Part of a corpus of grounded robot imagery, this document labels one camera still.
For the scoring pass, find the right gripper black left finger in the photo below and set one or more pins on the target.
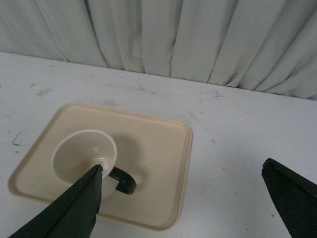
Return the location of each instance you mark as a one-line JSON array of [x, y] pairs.
[[71, 215]]

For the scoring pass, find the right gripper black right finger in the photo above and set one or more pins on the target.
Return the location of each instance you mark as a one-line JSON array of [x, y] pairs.
[[294, 197]]

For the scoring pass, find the pale grey pleated curtain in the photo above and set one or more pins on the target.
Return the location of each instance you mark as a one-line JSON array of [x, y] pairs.
[[261, 45]]

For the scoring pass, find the cream mug with black handle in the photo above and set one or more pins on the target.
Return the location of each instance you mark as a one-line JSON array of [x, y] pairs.
[[82, 150]]

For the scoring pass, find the beige rectangular plastic tray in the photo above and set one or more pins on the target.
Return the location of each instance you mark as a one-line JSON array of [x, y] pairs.
[[154, 151]]

